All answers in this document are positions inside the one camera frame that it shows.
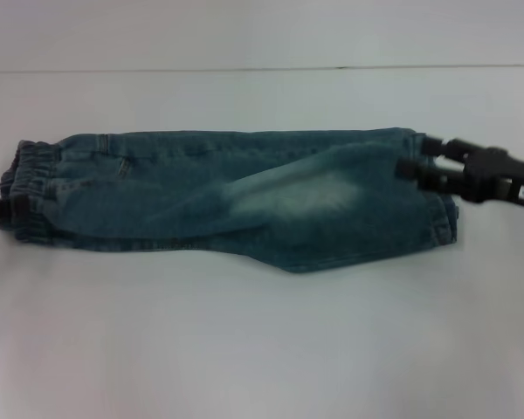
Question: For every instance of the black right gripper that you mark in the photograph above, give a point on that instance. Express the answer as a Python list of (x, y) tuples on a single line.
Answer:
[(493, 174)]

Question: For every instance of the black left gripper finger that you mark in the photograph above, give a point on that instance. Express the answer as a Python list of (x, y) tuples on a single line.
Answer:
[(8, 208)]

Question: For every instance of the blue denim shorts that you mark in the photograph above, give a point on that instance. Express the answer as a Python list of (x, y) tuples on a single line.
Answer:
[(201, 209)]

